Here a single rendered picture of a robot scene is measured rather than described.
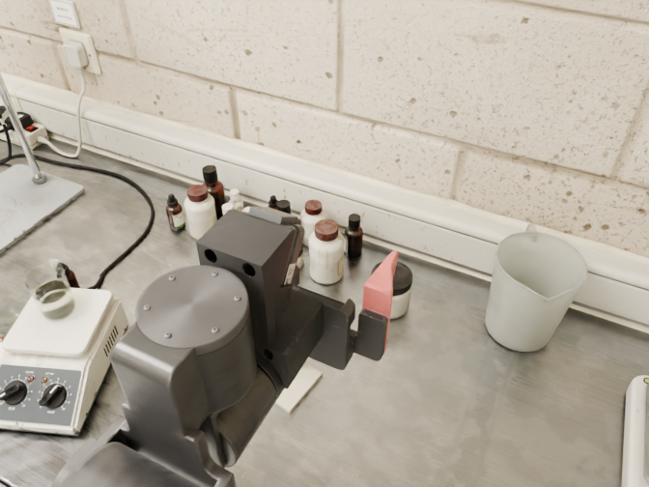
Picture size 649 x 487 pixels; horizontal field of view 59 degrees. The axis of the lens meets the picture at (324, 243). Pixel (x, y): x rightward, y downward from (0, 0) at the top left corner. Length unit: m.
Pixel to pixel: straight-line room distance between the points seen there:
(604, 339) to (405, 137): 0.45
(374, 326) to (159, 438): 0.16
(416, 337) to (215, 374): 0.66
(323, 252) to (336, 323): 0.56
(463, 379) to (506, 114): 0.40
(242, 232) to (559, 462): 0.63
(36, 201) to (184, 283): 1.00
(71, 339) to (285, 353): 0.56
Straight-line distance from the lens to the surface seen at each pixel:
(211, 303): 0.30
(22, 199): 1.31
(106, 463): 0.34
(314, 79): 1.00
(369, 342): 0.42
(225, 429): 0.35
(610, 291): 1.01
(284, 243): 0.32
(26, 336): 0.91
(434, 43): 0.89
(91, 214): 1.23
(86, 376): 0.87
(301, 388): 0.85
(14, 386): 0.89
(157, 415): 0.31
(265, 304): 0.32
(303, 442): 0.82
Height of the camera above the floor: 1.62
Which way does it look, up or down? 42 degrees down
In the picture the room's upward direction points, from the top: straight up
